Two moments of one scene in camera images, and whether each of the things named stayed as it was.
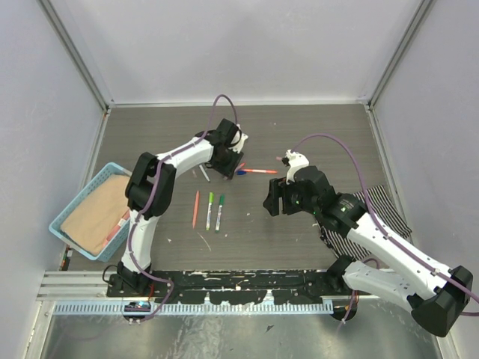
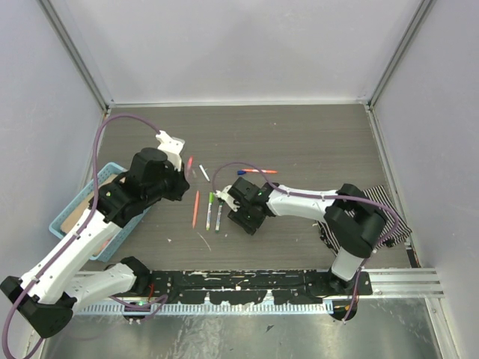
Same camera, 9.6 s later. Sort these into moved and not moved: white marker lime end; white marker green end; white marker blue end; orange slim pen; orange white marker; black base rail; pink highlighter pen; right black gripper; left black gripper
Moved: right black gripper; left black gripper; pink highlighter pen
Not moved: orange white marker; white marker lime end; black base rail; white marker blue end; orange slim pen; white marker green end
